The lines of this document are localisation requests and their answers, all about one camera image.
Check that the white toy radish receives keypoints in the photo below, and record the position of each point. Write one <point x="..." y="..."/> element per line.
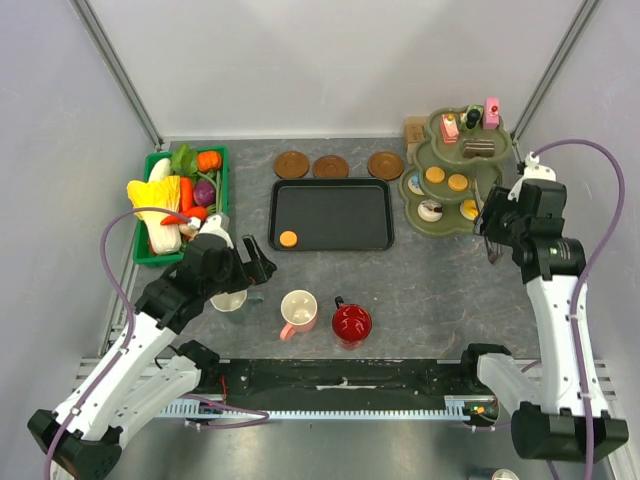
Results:
<point x="161" y="170"/>

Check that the brown cardboard boxes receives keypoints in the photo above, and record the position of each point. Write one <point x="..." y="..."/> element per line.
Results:
<point x="414" y="130"/>

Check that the green plastic crate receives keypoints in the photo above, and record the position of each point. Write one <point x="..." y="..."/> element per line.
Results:
<point x="156" y="245"/>

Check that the blue iced donut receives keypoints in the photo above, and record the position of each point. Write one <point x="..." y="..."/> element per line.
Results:
<point x="414" y="184"/>

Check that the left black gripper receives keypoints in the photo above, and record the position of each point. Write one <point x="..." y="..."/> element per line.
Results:
<point x="254" y="272"/>

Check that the red mug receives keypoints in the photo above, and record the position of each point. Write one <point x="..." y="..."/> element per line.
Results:
<point x="351" y="324"/>

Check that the pink cake with cherry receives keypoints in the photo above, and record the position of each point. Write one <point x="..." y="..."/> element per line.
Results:
<point x="491" y="115"/>

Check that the grey blue mug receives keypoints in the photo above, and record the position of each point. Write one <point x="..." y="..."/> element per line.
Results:
<point x="236" y="307"/>

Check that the yellow fruit tart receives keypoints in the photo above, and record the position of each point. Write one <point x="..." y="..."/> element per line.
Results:
<point x="469" y="209"/>

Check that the green three-tier stand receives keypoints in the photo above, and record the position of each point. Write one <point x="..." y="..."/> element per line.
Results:
<point x="435" y="152"/>

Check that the orange biscuit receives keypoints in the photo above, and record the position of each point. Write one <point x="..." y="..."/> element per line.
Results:
<point x="288" y="239"/>
<point x="458" y="182"/>
<point x="435" y="175"/>

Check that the yellow toy cabbage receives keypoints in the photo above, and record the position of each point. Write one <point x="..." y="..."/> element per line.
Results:
<point x="163" y="194"/>

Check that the pink mug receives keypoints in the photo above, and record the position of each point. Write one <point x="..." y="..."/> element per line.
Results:
<point x="299" y="309"/>

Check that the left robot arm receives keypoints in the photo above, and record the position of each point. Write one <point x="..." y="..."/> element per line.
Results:
<point x="86" y="434"/>

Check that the green white cake slice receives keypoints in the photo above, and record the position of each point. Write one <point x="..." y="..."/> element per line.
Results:
<point x="471" y="117"/>

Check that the upright orange toy carrot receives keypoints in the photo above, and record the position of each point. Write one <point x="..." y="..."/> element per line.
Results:
<point x="186" y="194"/>

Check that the right brown saucer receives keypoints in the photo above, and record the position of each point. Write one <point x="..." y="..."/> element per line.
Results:
<point x="385" y="165"/>

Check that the pink striped cake slice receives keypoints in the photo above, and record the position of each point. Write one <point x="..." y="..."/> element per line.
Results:
<point x="449" y="128"/>

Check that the white chocolate donut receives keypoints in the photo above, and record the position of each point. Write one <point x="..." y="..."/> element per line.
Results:
<point x="430" y="210"/>

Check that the black baking tray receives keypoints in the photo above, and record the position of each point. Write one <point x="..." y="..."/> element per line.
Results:
<point x="343" y="214"/>

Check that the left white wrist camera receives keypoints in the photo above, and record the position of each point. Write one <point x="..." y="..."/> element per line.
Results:
<point x="216" y="224"/>

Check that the orange toy pumpkin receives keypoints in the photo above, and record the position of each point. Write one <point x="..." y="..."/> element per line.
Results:
<point x="208" y="161"/>

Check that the lying orange toy carrot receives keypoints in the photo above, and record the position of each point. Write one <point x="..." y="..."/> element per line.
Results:
<point x="198" y="212"/>

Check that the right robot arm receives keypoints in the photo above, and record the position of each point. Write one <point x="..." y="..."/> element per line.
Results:
<point x="565" y="417"/>

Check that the brown saucer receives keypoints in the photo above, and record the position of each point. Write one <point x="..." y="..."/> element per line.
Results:
<point x="330" y="166"/>
<point x="291" y="165"/>
<point x="385" y="165"/>

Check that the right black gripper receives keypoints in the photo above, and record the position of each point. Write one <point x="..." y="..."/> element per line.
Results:
<point x="496" y="202"/>

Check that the middle brown saucer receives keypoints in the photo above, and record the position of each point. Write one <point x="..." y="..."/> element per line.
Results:
<point x="330" y="166"/>

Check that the green toy beans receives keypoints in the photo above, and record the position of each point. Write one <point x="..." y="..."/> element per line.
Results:
<point x="214" y="178"/>

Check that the chocolate layer cake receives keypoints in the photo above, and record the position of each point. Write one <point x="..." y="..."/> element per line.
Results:
<point x="478" y="147"/>

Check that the metal tongs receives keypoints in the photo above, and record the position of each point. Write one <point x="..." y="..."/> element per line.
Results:
<point x="494" y="251"/>

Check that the left brown saucer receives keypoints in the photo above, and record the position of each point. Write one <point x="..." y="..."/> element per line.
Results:
<point x="291" y="165"/>

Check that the beige toy mushroom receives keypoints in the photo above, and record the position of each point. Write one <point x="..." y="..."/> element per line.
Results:
<point x="187" y="231"/>

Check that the purple toy onion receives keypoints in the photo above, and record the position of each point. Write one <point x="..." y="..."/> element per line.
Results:
<point x="204" y="193"/>

